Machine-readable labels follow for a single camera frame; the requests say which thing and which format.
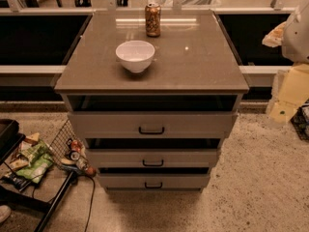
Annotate grey top drawer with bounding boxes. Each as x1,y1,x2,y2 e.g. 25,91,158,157
68,112,238,139

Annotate grey drawer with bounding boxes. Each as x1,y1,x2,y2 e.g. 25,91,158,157
68,112,238,139
86,149,218,168
97,174,211,190

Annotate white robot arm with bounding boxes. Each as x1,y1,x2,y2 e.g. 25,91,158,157
282,0,309,64

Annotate grey drawer cabinet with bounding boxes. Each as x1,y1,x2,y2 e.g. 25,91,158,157
53,9,250,193

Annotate grey middle drawer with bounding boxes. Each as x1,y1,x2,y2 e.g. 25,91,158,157
86,149,218,168

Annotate grey bottom drawer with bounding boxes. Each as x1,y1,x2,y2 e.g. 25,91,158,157
97,174,211,190

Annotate white ceramic bowl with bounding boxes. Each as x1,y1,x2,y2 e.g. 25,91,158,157
116,41,155,73

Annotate orange soda can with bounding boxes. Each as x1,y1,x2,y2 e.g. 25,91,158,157
145,3,161,37

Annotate green chip bag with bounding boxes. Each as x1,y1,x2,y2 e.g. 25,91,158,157
16,140,53,184

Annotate white shoe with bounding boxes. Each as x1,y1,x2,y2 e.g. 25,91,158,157
0,205,11,223

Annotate black wire basket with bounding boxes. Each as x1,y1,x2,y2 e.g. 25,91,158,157
49,120,84,175

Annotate black power cable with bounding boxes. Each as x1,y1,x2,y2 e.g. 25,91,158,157
83,175,97,232

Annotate black wire rack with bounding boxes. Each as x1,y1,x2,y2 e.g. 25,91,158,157
292,105,309,141

